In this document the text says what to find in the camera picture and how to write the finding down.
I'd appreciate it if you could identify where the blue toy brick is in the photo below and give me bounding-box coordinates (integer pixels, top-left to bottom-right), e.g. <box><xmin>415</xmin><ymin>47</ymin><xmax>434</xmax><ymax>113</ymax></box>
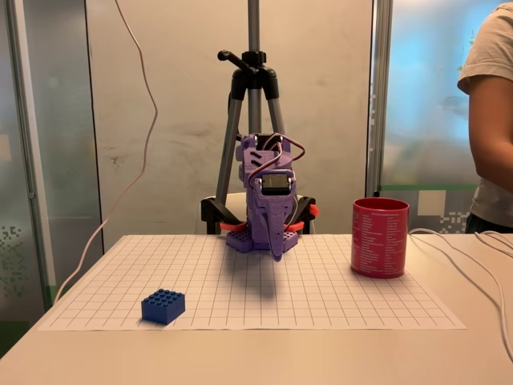
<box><xmin>140</xmin><ymin>288</ymin><xmax>187</xmax><ymax>325</ymax></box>

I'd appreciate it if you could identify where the red cup with white print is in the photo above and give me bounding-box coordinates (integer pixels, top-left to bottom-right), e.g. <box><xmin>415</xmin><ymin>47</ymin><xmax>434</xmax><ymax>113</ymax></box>
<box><xmin>350</xmin><ymin>197</ymin><xmax>410</xmax><ymax>279</ymax></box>

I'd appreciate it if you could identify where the black and orange clamp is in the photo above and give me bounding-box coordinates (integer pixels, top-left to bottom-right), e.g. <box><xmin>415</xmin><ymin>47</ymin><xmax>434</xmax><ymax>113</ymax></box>
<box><xmin>282</xmin><ymin>195</ymin><xmax>321</xmax><ymax>236</ymax></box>
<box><xmin>200</xmin><ymin>195</ymin><xmax>248</xmax><ymax>236</ymax></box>

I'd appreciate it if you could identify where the white grid paper sheet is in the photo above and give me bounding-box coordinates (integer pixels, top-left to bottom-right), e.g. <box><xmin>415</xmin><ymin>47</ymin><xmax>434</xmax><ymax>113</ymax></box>
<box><xmin>38</xmin><ymin>234</ymin><xmax>468</xmax><ymax>332</ymax></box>

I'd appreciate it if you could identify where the grey and black tripod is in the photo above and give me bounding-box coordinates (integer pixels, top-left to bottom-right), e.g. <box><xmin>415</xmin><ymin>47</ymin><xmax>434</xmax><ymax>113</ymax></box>
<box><xmin>215</xmin><ymin>0</ymin><xmax>290</xmax><ymax>236</ymax></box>

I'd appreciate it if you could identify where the person's beige t-shirt torso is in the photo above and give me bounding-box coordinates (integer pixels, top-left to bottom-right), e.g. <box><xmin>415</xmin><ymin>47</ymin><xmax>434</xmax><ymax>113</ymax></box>
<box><xmin>457</xmin><ymin>0</ymin><xmax>513</xmax><ymax>224</ymax></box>

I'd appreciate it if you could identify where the grey metal frame post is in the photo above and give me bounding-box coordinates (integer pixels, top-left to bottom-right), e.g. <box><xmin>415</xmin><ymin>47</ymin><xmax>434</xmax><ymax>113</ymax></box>
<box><xmin>365</xmin><ymin>0</ymin><xmax>394</xmax><ymax>198</ymax></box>
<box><xmin>4</xmin><ymin>0</ymin><xmax>56</xmax><ymax>308</ymax></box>

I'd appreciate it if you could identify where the white cable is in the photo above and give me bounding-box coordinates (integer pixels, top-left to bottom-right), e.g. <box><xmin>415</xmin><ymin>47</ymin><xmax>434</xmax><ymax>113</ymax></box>
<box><xmin>473</xmin><ymin>230</ymin><xmax>513</xmax><ymax>257</ymax></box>
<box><xmin>408</xmin><ymin>227</ymin><xmax>513</xmax><ymax>362</ymax></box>

